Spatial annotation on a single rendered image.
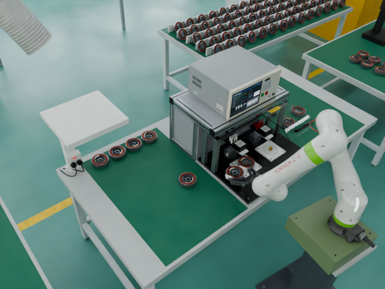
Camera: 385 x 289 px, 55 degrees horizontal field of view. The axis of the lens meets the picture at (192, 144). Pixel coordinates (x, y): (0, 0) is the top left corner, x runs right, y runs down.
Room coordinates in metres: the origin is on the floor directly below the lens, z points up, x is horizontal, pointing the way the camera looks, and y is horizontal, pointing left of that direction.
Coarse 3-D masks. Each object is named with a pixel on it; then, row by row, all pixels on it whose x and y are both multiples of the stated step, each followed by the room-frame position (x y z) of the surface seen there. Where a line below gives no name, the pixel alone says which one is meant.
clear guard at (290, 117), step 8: (280, 104) 2.00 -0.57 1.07; (288, 104) 2.00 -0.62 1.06; (264, 112) 1.90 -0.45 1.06; (280, 112) 1.91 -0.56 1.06; (288, 112) 1.92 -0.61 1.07; (296, 112) 1.92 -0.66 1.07; (304, 112) 1.92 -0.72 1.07; (272, 120) 1.82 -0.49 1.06; (280, 120) 1.83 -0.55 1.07; (288, 120) 1.83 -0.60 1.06; (296, 120) 1.84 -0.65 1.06; (304, 120) 1.86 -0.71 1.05; (288, 128) 1.76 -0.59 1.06; (296, 128) 1.79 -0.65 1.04; (304, 128) 1.81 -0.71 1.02; (288, 136) 1.72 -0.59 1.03; (296, 136) 1.75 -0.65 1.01
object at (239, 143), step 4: (232, 136) 1.84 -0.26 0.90; (224, 140) 1.81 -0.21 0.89; (228, 140) 1.80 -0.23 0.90; (240, 140) 1.78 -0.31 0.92; (232, 144) 1.76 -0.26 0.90; (236, 144) 1.74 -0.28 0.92; (240, 144) 1.74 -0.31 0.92; (244, 144) 1.75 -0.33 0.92; (228, 148) 1.79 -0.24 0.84; (236, 148) 1.73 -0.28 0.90; (240, 148) 1.71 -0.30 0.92; (244, 148) 1.74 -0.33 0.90; (240, 152) 1.72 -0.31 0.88; (244, 152) 1.72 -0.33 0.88
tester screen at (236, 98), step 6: (258, 84) 1.89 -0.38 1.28; (246, 90) 1.82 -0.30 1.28; (252, 90) 1.86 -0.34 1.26; (258, 90) 1.90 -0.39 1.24; (234, 96) 1.76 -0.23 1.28; (240, 96) 1.79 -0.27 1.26; (246, 96) 1.83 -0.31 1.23; (234, 102) 1.76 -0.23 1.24; (240, 102) 1.80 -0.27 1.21; (246, 102) 1.84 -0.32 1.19; (234, 108) 1.77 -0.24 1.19; (234, 114) 1.77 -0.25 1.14
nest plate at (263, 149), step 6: (264, 144) 1.91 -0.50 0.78; (270, 144) 1.91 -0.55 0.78; (276, 144) 1.91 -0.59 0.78; (258, 150) 1.85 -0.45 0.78; (264, 150) 1.85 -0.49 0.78; (276, 150) 1.86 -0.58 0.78; (282, 150) 1.86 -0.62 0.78; (264, 156) 1.80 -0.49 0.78; (270, 156) 1.80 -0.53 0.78; (276, 156) 1.80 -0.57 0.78
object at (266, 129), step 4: (252, 124) 1.98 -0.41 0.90; (256, 124) 1.98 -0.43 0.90; (260, 124) 1.98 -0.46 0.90; (252, 128) 1.95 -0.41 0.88; (260, 128) 1.91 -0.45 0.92; (264, 128) 1.92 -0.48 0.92; (268, 128) 1.92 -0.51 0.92; (256, 132) 1.96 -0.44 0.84; (260, 132) 1.90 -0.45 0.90; (264, 132) 1.88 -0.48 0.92; (268, 132) 1.89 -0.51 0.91; (264, 136) 1.87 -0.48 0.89; (268, 136) 1.88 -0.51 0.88; (272, 136) 1.89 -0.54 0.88
